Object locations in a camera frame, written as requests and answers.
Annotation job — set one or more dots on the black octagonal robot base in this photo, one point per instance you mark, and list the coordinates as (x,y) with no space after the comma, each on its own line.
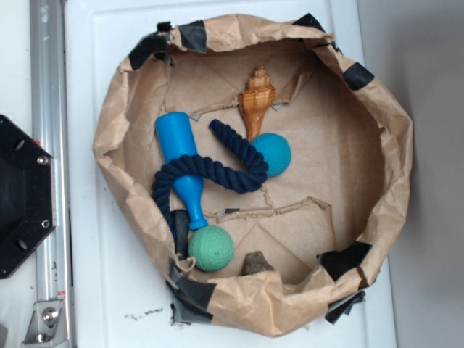
(27,213)

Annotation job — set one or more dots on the blue rubber ball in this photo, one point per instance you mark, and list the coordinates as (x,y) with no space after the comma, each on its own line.
(276,152)

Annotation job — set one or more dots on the blue plastic bottle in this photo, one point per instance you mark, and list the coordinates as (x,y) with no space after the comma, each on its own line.
(176,139)

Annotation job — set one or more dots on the green dimpled ball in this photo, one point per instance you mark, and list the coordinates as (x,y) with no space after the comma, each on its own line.
(212,248)

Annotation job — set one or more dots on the orange conch shell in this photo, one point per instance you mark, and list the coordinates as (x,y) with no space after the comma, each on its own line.
(255,101)

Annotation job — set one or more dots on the brown rock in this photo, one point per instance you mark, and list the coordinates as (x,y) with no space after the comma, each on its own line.
(255,262)

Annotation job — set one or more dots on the brown paper bag basin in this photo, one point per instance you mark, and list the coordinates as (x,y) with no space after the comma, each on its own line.
(325,225)

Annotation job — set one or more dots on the aluminium extrusion rail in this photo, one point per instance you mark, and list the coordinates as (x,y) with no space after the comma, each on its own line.
(47,50)

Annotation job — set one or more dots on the metal corner bracket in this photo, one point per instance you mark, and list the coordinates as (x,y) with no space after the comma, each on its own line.
(47,327)

